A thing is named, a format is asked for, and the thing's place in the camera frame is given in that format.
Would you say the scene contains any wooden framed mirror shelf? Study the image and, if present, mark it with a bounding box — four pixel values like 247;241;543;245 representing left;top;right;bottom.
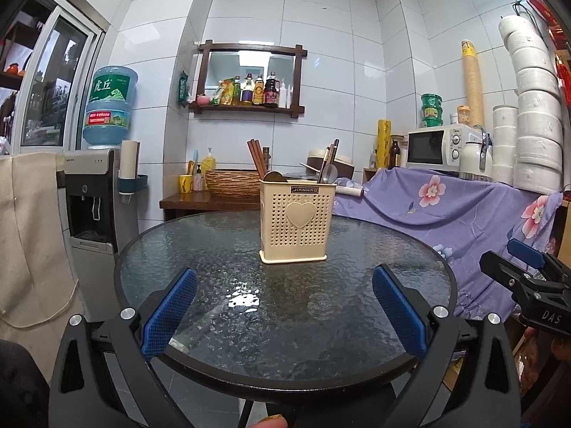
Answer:
190;40;308;119

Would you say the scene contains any purple floral cloth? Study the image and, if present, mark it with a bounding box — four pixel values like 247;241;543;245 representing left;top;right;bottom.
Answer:
332;167;565;322

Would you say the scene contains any dark soy sauce bottle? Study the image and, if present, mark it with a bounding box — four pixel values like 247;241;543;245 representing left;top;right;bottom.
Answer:
263;71;280;108

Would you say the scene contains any black pot with lid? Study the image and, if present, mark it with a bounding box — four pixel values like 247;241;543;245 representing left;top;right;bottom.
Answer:
283;163;321;183

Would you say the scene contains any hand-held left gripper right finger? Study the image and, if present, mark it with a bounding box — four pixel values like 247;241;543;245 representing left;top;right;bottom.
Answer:
372;265;522;428

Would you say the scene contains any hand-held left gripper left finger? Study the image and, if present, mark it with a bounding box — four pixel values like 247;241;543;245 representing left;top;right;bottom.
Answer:
48;267;198;428

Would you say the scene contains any yellow wrap roll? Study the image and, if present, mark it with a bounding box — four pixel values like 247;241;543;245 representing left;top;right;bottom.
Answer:
377;119;392;171

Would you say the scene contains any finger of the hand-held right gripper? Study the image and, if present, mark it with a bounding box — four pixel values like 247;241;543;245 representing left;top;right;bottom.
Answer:
479;250;544;309
506;238;571;282

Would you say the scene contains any beige cloth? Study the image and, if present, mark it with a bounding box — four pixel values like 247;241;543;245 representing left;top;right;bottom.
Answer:
0;152;85;328

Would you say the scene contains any stack of large white bowls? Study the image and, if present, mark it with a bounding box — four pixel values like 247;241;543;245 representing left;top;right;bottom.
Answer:
498;15;565;194

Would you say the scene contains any person's dark clothing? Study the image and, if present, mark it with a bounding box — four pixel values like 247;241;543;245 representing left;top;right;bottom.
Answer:
0;339;50;428

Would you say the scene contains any stack of small white tubs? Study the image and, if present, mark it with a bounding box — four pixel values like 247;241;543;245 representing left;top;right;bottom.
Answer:
492;105;519;185

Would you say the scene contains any wooden sink counter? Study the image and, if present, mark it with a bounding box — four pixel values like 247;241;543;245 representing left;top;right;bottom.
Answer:
159;192;262;221

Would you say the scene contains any sliding window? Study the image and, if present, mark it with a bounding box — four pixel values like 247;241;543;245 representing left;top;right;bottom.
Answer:
18;0;108;148

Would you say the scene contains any red hanging ornament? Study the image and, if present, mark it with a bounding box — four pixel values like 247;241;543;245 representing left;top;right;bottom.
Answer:
526;0;571;103

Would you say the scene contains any woven pattern sink basin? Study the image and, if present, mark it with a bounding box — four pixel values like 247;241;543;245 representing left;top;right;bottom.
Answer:
204;168;264;197

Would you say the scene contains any brown and white rice cooker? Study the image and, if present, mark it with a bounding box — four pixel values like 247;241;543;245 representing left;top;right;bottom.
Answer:
308;149;355;179

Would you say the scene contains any white microwave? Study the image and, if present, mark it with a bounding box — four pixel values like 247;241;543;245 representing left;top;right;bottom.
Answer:
406;124;480;172

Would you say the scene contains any white paper cup tube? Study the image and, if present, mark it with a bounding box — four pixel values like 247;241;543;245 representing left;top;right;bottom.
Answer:
120;139;140;194

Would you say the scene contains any dark chopstick with silver band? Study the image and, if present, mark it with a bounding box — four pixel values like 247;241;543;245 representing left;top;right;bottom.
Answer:
325;139;340;183

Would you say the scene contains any teal wall holder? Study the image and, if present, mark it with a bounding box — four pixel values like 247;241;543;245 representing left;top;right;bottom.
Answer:
118;173;148;192

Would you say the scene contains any blue water jug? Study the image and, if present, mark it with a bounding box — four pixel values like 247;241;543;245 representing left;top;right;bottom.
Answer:
81;65;139;150

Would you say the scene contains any yellow green packet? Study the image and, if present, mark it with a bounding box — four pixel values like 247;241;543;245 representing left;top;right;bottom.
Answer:
213;78;234;105

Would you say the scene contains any beige perforated utensil holder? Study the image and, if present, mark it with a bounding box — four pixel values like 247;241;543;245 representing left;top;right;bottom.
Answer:
259;179;338;264

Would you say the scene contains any grey water dispenser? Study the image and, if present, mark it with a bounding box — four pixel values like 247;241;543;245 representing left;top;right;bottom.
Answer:
58;148;122;256

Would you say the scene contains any tall stack of paper cups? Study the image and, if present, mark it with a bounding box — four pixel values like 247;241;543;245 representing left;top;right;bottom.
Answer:
461;40;487;128

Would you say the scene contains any white kettle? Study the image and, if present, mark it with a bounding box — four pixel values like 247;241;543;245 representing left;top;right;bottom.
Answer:
459;127;494;182

